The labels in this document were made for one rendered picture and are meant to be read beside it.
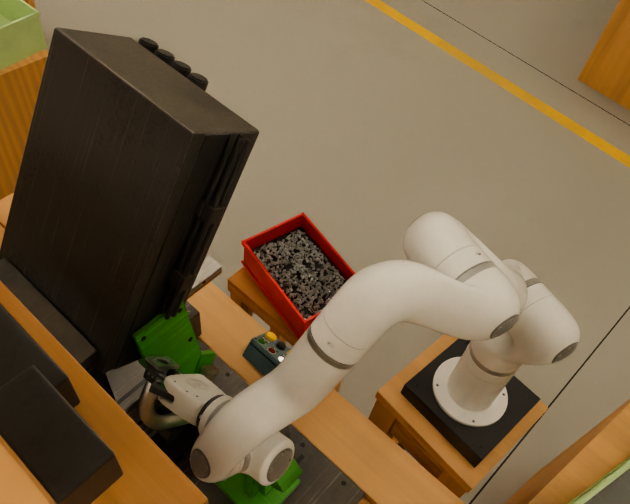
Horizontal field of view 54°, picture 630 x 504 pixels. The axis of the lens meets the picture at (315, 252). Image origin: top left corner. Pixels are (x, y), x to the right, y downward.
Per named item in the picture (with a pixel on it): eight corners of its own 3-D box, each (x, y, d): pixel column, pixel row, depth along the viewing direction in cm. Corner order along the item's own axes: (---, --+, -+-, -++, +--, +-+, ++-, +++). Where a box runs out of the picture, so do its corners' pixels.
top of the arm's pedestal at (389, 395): (452, 330, 175) (456, 323, 172) (543, 413, 162) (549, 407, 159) (374, 397, 160) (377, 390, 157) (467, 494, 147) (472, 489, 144)
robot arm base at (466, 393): (465, 346, 163) (489, 305, 149) (521, 398, 155) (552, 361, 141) (416, 384, 154) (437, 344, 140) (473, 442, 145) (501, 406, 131)
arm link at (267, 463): (199, 453, 104) (237, 436, 112) (253, 498, 97) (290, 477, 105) (209, 410, 102) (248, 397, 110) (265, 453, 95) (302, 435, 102)
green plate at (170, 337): (182, 347, 137) (157, 281, 122) (206, 366, 132) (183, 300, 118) (141, 381, 131) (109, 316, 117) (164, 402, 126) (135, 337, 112)
